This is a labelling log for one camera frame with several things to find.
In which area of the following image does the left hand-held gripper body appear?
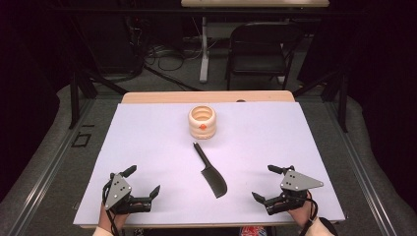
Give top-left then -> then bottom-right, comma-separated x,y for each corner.
101,172 -> 153,216

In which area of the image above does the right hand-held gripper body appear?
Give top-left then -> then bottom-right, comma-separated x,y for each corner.
264,168 -> 325,216

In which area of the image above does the black cleaver knife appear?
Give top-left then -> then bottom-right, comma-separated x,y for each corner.
192,142 -> 228,200

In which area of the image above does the cream ribbed knife holder pot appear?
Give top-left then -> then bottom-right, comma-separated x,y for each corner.
188,104 -> 217,141

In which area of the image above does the person's left hand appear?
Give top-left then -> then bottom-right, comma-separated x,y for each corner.
98,202 -> 131,232

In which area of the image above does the person's right hand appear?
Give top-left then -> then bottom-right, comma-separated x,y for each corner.
287,191 -> 319,229

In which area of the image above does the white table mat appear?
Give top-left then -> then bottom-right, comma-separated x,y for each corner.
72,101 -> 347,226

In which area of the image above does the red patterned clothing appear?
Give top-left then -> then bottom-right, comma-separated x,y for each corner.
239,225 -> 268,236

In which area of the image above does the wooden table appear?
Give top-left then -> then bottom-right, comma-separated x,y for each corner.
72,90 -> 347,230

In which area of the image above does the black metal stand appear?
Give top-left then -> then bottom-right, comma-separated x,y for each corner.
68,69 -> 130,130
292,69 -> 349,134

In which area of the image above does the black folding chair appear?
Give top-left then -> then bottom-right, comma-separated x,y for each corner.
224,21 -> 305,91

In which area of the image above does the background desk with white leg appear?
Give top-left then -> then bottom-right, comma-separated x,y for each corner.
180,0 -> 330,84

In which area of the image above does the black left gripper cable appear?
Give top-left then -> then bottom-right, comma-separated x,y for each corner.
101,183 -> 121,236

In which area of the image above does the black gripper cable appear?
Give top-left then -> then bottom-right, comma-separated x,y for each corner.
298,195 -> 320,236
101,183 -> 121,236

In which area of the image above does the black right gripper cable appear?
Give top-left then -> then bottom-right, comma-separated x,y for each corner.
298,195 -> 320,236

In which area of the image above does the metal floor rail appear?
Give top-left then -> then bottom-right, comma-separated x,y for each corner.
9,97 -> 96,236
327,101 -> 398,236

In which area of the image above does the tangle of floor cables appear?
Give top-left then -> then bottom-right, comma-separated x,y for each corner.
144,43 -> 205,72

